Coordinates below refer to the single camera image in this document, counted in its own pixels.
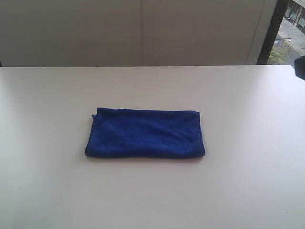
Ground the blue microfiber towel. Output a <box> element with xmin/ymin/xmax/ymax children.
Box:
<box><xmin>85</xmin><ymin>107</ymin><xmax>205</xmax><ymax>159</ymax></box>

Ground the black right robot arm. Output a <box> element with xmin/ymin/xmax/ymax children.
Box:
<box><xmin>294</xmin><ymin>56</ymin><xmax>305</xmax><ymax>80</ymax></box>

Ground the dark window frame post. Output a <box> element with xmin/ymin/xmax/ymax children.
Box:
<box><xmin>256</xmin><ymin>0</ymin><xmax>289</xmax><ymax>65</ymax></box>

